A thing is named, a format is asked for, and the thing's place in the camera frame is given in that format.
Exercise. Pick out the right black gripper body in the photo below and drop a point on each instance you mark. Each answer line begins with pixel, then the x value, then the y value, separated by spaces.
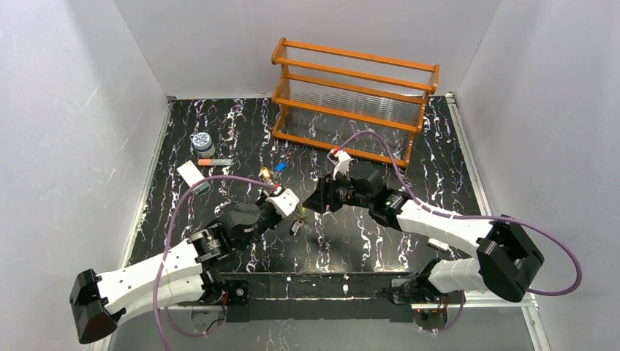
pixel 327 194

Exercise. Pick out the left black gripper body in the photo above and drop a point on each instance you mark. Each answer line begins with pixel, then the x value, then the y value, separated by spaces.
pixel 270 213

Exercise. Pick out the blue tag key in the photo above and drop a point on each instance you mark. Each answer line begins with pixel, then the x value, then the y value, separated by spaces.
pixel 279 167

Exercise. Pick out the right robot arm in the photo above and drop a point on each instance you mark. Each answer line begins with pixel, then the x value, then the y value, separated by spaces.
pixel 501 257

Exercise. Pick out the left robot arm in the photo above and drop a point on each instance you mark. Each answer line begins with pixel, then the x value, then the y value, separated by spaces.
pixel 186 272

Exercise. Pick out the yellow tag key left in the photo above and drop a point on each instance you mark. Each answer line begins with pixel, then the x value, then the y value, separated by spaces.
pixel 270 177

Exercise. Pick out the orange grey marker pen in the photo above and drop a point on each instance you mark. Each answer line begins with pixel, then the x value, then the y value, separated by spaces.
pixel 214 162

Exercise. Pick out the white card box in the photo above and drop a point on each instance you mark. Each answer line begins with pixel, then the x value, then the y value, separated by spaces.
pixel 190 173

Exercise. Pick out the orange wooden shelf rack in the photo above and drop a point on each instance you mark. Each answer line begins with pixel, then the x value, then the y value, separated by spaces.
pixel 377 91

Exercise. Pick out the blue white round jar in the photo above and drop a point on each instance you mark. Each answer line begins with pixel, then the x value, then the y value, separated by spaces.
pixel 202 144

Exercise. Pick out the small white box right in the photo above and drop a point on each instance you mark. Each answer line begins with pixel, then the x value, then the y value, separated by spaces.
pixel 438 244

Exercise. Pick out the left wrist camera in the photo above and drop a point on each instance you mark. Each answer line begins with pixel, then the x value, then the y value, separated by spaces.
pixel 284 200

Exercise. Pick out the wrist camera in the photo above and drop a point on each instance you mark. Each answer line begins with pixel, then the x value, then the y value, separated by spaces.
pixel 340 160
pixel 284 200

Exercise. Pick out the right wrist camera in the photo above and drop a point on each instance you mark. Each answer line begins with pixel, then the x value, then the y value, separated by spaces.
pixel 340 160

